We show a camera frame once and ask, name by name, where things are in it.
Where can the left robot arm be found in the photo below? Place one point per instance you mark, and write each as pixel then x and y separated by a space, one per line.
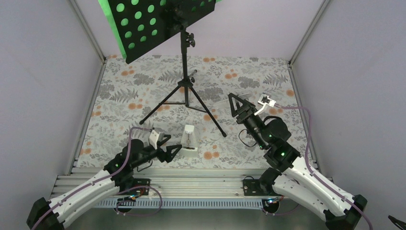
pixel 115 178

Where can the white metronome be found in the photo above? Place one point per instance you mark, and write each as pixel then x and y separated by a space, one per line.
pixel 190 142

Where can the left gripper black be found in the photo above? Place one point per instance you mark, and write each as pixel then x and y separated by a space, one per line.
pixel 167 156

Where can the aluminium rail frame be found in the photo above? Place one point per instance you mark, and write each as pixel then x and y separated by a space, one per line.
pixel 212 191

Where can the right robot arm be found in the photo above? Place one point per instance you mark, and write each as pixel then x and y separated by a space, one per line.
pixel 290 174

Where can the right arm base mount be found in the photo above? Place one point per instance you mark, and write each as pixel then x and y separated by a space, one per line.
pixel 270 204

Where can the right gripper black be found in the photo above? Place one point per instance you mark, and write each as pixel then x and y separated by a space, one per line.
pixel 248 109

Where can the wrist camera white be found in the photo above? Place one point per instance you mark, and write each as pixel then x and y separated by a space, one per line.
pixel 265 101
pixel 155 136

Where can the floral patterned table mat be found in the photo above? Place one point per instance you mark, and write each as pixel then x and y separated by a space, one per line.
pixel 133 98

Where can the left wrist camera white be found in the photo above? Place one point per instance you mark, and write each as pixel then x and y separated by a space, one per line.
pixel 155 136

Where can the clear metronome cover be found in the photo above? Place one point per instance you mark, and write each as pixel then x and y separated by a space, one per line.
pixel 242 94

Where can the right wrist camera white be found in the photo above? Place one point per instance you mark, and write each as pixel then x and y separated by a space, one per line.
pixel 265 101

